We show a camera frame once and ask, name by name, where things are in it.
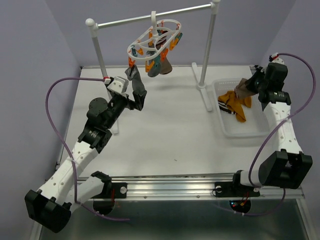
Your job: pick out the aluminium rail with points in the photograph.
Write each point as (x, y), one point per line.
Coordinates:
(194, 188)

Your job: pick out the white round clip hanger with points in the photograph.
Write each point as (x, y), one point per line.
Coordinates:
(144, 47)

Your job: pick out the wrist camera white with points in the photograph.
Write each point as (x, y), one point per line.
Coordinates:
(275, 58)
(117, 85)

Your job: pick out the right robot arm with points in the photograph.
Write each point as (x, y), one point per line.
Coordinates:
(280, 161)

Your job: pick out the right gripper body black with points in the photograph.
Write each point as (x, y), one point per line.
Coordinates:
(256, 81)

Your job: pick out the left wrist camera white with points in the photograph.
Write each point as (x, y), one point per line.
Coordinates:
(117, 85)

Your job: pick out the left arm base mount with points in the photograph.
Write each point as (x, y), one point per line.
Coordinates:
(111, 190)

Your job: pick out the yellow sock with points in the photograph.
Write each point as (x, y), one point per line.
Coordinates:
(230, 104)

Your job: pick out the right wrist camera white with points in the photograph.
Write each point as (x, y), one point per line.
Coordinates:
(275, 58)

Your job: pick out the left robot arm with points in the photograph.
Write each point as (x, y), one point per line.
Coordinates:
(54, 202)

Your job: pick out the beige striped sock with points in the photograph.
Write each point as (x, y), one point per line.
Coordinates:
(166, 67)

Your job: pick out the teal clothespin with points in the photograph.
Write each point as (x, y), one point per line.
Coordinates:
(157, 63)

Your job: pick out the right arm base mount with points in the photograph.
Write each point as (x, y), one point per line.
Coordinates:
(226, 189)

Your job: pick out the white clothes rack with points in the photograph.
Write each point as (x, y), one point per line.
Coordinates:
(213, 6)

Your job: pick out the white plastic basket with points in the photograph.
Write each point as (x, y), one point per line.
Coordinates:
(256, 124)

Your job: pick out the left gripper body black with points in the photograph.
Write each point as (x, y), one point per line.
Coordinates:
(118, 105)

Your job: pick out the grey sock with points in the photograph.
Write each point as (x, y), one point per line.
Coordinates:
(134, 76)
(152, 73)

